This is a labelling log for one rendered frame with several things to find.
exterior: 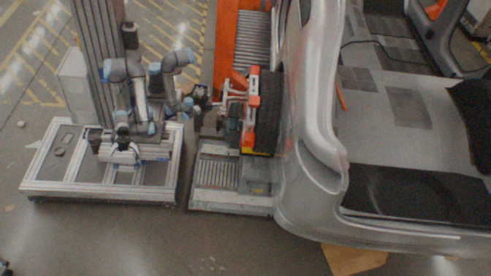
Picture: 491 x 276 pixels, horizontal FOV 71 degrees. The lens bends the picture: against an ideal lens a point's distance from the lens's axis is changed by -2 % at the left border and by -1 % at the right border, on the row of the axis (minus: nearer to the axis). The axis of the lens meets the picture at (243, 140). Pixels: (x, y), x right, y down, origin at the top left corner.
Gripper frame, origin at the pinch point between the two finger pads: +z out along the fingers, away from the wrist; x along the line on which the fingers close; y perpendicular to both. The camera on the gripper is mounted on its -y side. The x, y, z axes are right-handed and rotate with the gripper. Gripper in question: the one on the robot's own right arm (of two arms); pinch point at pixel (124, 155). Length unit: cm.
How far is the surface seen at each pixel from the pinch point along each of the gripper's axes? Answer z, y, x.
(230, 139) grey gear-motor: -81, 81, -100
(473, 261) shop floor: 71, 85, -287
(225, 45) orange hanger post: -105, -6, -82
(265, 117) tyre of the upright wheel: -34, 6, -97
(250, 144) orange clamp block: -27, 27, -89
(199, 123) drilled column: -124, 100, -81
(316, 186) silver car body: 49, -27, -87
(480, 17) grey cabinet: -260, 10, -548
